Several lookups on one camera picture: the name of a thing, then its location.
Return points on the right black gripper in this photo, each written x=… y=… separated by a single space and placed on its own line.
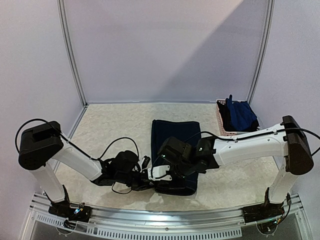
x=180 y=172

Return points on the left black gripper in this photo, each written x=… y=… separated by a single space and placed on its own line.
x=145 y=184

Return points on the dark blue denim jeans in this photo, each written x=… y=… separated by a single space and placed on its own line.
x=167 y=141

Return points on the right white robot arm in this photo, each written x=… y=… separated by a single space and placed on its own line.
x=286 y=140

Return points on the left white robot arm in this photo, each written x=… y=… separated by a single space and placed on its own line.
x=39 y=144

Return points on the pink plastic laundry basket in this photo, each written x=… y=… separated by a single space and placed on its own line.
x=224 y=121

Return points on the black garment in basket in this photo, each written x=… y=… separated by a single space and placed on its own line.
x=237 y=116

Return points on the blue garment in basket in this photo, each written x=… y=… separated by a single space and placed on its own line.
x=242 y=118

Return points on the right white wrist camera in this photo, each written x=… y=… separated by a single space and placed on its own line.
x=159 y=173

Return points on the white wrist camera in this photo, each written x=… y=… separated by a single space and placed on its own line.
x=144 y=162
x=159 y=173

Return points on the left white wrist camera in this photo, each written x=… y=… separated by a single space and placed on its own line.
x=144 y=162

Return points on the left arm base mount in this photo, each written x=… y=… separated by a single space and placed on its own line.
x=63 y=209

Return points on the aluminium front rail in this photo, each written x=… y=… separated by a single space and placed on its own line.
x=122 y=224

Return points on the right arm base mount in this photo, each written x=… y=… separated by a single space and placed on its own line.
x=267 y=216

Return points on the right aluminium frame post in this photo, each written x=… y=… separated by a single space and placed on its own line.
x=262 y=49

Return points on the aluminium frame post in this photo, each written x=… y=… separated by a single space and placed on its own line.
x=70 y=53
x=262 y=49

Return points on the left aluminium frame post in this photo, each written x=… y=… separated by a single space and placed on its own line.
x=70 y=53

